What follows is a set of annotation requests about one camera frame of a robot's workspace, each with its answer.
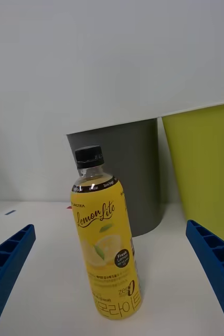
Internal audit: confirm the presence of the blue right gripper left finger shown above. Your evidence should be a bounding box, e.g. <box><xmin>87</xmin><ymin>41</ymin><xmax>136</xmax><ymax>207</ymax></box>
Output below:
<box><xmin>0</xmin><ymin>224</ymin><xmax>36</xmax><ymax>336</ymax></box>

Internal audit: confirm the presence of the yellow label plastic bottle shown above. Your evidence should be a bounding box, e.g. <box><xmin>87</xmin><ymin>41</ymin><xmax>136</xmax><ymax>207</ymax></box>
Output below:
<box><xmin>70</xmin><ymin>145</ymin><xmax>143</xmax><ymax>321</ymax></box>

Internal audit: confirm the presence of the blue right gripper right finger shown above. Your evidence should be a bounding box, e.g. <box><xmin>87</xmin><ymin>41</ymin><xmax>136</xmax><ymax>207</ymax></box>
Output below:
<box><xmin>186</xmin><ymin>219</ymin><xmax>224</xmax><ymax>336</ymax></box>

